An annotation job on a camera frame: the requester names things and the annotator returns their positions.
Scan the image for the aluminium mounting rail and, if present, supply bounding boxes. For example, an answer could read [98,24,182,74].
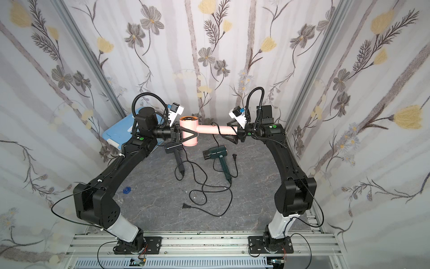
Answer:
[60,232,347,269]

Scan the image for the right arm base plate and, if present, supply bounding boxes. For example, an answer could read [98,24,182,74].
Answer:
[248,234,294,254]

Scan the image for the black hair dryer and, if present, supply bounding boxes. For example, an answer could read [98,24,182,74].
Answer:
[163,141,234,217]

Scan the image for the pink hair dryer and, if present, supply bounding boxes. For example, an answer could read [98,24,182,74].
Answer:
[179,116,237,146]

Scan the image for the blue lidded storage box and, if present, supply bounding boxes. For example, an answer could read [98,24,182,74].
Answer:
[102,112,148,150]

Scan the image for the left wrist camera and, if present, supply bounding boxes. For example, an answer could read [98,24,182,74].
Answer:
[168,103,184,126]

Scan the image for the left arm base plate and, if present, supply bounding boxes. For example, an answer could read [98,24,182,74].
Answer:
[113,236,162,255]

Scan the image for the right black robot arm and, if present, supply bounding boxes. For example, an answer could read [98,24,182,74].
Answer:
[229,87,317,253]

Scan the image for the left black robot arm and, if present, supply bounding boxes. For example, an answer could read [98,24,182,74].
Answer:
[73,93,198,254]

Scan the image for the small blue object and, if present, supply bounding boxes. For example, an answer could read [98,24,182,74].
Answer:
[122,187,131,194]

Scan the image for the dark green hair dryer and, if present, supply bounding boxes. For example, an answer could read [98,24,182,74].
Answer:
[203,145,234,184]

